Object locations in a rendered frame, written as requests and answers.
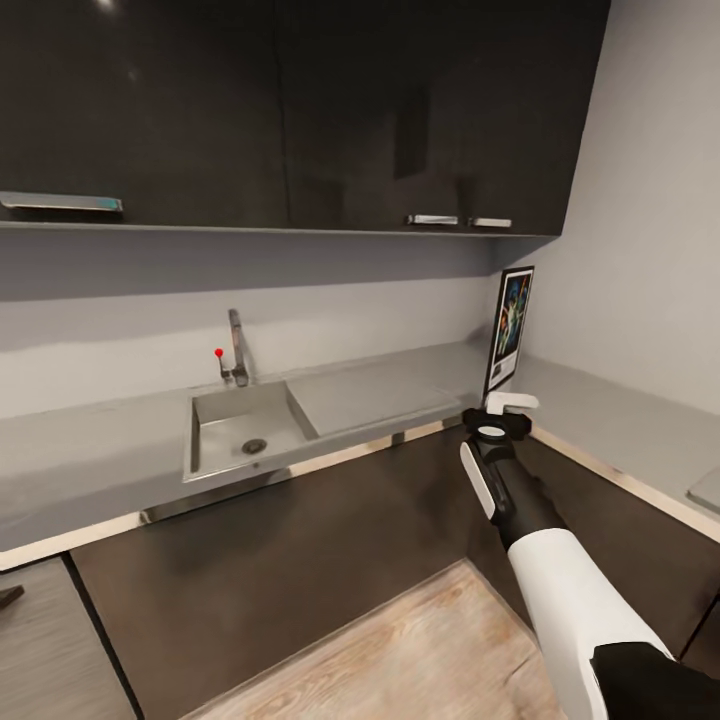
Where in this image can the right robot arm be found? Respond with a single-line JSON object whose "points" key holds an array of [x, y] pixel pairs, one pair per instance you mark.
{"points": [[604, 662]]}

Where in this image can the cabinet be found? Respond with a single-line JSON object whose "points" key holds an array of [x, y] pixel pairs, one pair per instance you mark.
{"points": [[453, 118], [140, 115]]}

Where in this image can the dishwasher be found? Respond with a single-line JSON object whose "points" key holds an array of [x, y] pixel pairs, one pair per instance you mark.
{"points": [[56, 661]]}

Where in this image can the poster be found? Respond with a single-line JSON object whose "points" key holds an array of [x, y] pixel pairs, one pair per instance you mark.
{"points": [[511, 308]]}

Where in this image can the drop in sink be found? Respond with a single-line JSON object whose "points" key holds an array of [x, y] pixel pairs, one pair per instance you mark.
{"points": [[233, 427]]}

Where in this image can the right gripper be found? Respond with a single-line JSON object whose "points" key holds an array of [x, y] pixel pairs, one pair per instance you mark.
{"points": [[517, 424]]}

